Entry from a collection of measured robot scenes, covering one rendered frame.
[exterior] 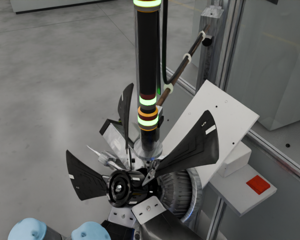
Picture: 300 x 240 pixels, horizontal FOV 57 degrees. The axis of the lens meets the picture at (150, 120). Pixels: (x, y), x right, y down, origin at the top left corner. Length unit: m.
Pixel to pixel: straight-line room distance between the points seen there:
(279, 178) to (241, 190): 0.20
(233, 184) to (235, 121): 0.47
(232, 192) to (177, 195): 0.46
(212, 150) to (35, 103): 2.92
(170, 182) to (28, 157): 2.03
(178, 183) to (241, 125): 0.29
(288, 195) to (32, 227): 1.15
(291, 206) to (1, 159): 2.39
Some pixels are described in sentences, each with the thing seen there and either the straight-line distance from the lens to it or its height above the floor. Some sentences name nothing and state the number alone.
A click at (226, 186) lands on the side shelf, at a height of 0.86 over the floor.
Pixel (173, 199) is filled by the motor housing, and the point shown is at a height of 1.15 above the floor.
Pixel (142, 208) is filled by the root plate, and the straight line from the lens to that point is 0.89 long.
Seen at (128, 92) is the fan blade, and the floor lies 1.40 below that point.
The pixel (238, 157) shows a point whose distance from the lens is 1.37.
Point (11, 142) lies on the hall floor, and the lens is 3.05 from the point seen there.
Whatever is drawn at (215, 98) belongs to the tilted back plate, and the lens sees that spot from 1.06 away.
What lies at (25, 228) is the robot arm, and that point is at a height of 1.39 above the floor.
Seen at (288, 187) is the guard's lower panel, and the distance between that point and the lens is 1.47.
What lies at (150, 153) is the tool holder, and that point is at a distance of 0.65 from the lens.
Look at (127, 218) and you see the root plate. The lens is 0.98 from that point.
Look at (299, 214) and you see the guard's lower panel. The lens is 1.52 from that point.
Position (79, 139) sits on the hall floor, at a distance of 2.85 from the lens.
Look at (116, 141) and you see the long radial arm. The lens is 1.17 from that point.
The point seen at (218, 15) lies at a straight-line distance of 1.10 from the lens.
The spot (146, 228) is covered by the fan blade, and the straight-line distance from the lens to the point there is 0.86.
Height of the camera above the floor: 1.95
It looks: 41 degrees down
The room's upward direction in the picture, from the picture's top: straight up
